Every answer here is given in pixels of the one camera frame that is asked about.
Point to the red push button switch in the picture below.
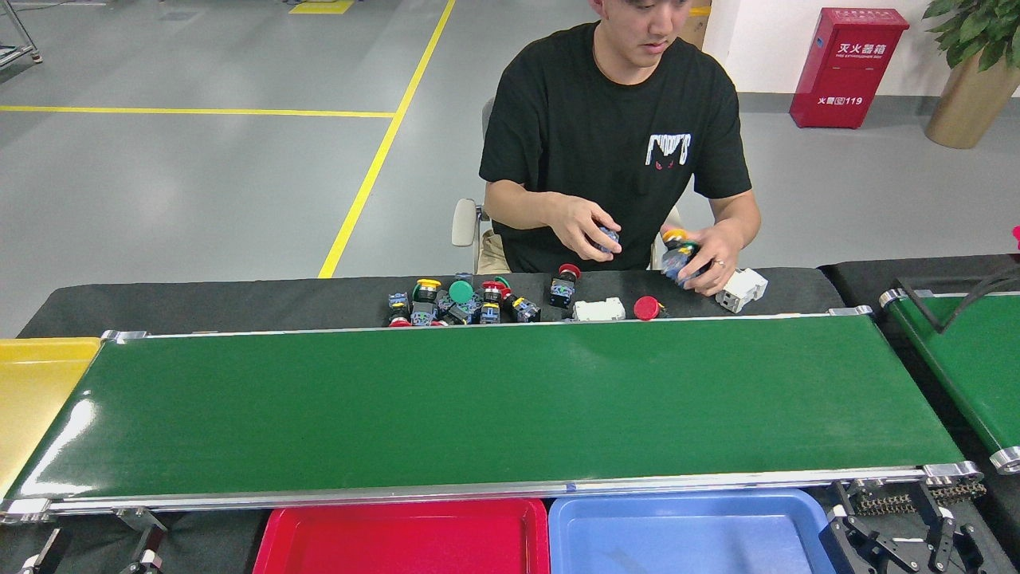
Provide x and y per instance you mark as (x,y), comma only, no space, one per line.
(492,299)
(398,303)
(522,307)
(446,309)
(563,288)

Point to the person's right forearm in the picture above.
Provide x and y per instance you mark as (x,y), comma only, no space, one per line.
(518,203)

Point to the cardboard box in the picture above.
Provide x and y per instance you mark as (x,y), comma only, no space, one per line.
(695,24)

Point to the metal rack frame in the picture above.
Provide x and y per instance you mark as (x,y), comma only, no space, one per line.
(36,56)

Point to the green push button switch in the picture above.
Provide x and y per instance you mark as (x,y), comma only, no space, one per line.
(609,237)

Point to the black table cover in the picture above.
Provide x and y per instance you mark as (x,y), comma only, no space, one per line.
(239,303)
(853,279)

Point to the green conveyor belt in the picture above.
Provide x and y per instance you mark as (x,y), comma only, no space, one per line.
(478,399)
(980,375)

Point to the person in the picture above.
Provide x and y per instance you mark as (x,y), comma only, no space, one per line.
(606,119)

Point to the potted green plant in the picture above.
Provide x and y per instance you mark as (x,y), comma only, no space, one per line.
(968,104)

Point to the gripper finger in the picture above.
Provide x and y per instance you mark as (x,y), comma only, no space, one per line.
(948,550)
(44,558)
(150,554)
(865,554)

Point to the person's right hand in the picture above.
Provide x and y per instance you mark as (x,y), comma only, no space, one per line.
(582,227)

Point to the blue plastic bin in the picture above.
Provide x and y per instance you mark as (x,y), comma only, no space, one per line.
(685,542)

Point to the person's left hand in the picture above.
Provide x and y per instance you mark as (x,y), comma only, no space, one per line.
(721,259)

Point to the white circuit breaker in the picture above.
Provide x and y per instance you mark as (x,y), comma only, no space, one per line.
(599,309)
(741,288)

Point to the person's left forearm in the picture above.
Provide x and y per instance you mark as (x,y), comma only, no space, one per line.
(737,219)

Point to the red mushroom button switch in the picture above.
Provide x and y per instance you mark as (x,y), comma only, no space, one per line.
(647,308)

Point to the yellow tray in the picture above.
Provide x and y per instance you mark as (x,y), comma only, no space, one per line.
(32,399)

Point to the red fire extinguisher cabinet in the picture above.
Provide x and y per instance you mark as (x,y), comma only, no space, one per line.
(849,72)

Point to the red plastic bin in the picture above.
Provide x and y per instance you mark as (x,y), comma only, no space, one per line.
(398,542)

